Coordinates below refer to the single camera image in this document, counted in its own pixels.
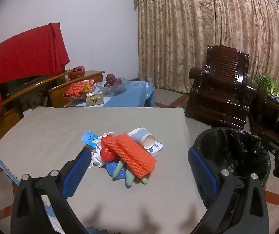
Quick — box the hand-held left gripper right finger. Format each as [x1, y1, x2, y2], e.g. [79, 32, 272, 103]
[188, 146, 270, 234]

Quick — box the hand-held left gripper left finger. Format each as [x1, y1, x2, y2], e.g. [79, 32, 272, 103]
[10, 147, 92, 234]

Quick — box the white plastic bag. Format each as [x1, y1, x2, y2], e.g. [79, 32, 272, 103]
[90, 132, 116, 167]

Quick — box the black lined trash bin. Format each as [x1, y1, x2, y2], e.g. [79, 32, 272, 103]
[193, 127, 271, 227]

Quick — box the blue plastic bag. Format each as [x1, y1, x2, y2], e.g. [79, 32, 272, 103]
[105, 161, 128, 181]

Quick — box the red plastic wrapper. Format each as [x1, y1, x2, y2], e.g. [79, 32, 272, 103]
[100, 146, 117, 162]

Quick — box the blue foil packet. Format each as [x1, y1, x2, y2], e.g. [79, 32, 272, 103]
[81, 131, 100, 149]

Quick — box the small white and blue box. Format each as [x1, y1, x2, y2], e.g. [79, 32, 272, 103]
[146, 140, 165, 158]

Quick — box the green rubber glove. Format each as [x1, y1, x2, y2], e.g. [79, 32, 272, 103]
[112, 160, 148, 189]

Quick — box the orange foam fruit net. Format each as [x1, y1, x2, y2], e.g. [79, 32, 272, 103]
[101, 133, 157, 179]

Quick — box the blue and white paper cup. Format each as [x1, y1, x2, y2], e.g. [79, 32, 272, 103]
[127, 127, 156, 150]

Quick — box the dark wooden side table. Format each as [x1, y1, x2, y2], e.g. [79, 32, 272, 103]
[248, 88, 279, 142]

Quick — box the light blue scalloped tablecloth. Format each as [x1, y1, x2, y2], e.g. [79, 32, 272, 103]
[0, 151, 64, 226]

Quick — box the potted green plant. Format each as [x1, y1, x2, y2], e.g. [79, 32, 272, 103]
[250, 73, 279, 114]

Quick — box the glass dish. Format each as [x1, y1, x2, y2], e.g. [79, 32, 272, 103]
[65, 94, 89, 103]

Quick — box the gold tissue box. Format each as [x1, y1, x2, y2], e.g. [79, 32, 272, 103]
[85, 92, 104, 107]

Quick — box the red and yellow snack packet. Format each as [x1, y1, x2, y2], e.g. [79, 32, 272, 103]
[64, 80, 96, 98]

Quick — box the dark wooden armchair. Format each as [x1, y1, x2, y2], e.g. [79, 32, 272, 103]
[185, 45, 258, 130]

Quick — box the glass fruit bowl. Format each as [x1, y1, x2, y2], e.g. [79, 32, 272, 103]
[94, 77, 130, 95]

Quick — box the red crumpled bag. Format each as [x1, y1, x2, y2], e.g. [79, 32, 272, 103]
[68, 65, 86, 79]

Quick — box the black television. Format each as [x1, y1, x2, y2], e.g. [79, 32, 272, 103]
[0, 74, 54, 98]

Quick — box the red cloth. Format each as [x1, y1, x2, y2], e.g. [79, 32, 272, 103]
[0, 23, 70, 122]

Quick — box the beige patterned curtain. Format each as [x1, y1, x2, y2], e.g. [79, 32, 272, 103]
[133, 0, 279, 95]

